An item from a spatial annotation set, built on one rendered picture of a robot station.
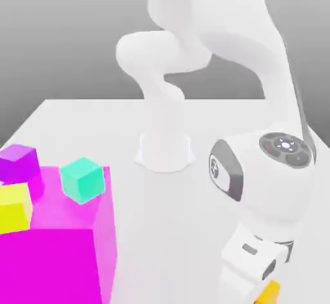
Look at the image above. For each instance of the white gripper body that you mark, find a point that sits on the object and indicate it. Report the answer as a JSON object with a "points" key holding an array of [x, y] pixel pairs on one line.
{"points": [[236, 287]]}

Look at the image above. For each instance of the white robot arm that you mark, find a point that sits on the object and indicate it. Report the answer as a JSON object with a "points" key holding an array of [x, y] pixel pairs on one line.
{"points": [[232, 25]]}

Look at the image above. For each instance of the small orange cube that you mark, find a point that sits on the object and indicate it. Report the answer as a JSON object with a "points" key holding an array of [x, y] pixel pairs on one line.
{"points": [[269, 295]]}

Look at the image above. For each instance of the small teal cube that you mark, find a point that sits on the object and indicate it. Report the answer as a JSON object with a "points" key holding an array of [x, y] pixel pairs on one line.
{"points": [[82, 181]]}

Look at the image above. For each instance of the small yellow cube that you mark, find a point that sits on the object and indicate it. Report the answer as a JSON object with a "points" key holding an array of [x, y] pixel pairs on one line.
{"points": [[13, 208]]}

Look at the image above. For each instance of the small purple cube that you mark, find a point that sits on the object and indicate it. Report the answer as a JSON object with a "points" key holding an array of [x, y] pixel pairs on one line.
{"points": [[19, 163]]}

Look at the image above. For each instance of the large magenta box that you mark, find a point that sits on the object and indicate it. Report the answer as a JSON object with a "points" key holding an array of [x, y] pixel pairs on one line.
{"points": [[51, 265]]}

